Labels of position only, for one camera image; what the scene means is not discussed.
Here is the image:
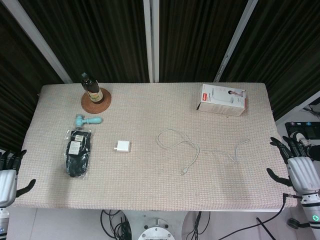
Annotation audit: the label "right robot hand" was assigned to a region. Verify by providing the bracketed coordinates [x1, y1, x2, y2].
[266, 132, 320, 196]

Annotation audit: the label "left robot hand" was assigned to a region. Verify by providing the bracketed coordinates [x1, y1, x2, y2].
[0, 149, 37, 208]

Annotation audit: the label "white usb cable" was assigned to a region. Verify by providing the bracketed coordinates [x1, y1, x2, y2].
[156, 128, 251, 176]

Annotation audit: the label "white charger adapter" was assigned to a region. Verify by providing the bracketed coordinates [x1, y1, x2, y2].
[113, 140, 133, 154]

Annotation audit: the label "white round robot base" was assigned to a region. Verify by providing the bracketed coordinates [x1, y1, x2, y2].
[123, 209, 187, 240]

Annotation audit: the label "white and black sneaker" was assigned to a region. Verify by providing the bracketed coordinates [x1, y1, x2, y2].
[296, 133, 320, 161]

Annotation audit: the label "black flat electronic device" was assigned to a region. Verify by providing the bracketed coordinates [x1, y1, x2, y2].
[284, 120, 320, 140]

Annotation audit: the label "packaged black socks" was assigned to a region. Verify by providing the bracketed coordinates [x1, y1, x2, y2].
[60, 128, 93, 179]

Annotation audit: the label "black curtain panel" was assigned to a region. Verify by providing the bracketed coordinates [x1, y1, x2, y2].
[17, 0, 151, 84]
[219, 0, 320, 121]
[0, 0, 66, 152]
[158, 0, 249, 83]

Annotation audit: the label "light blue massage roller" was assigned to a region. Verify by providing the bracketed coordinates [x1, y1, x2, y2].
[75, 114, 104, 130]

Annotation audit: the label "white product box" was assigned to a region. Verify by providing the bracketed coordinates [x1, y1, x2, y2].
[195, 83, 249, 117]

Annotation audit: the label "round brown woven coaster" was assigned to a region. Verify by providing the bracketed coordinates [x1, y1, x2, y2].
[80, 87, 113, 115]

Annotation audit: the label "brown glass bottle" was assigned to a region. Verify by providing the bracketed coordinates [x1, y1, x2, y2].
[80, 72, 105, 105]

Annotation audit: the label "beige woven tablecloth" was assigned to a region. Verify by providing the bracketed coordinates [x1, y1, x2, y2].
[10, 82, 299, 212]

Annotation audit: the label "black right hand cable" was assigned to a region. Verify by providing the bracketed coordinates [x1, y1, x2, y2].
[219, 192, 303, 240]

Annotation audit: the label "white frame post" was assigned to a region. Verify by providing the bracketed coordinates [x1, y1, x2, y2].
[4, 0, 74, 85]
[213, 0, 259, 83]
[142, 0, 160, 84]

